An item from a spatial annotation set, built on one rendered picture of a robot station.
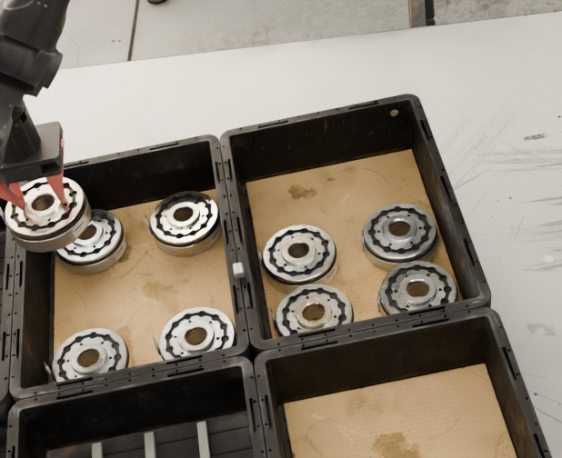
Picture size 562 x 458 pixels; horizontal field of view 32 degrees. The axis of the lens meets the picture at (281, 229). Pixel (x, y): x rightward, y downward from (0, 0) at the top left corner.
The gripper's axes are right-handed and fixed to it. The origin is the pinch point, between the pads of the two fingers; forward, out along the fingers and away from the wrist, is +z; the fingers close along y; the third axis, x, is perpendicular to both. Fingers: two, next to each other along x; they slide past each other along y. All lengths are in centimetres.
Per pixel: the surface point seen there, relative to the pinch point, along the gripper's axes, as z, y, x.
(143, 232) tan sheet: 22.4, 7.9, 12.2
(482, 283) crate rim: 12, 52, -16
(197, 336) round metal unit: 21.1, 14.9, -9.8
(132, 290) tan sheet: 22.5, 5.9, 1.5
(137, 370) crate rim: 12.6, 8.5, -19.4
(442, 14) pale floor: 104, 87, 156
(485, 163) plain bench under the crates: 35, 64, 25
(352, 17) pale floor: 104, 60, 164
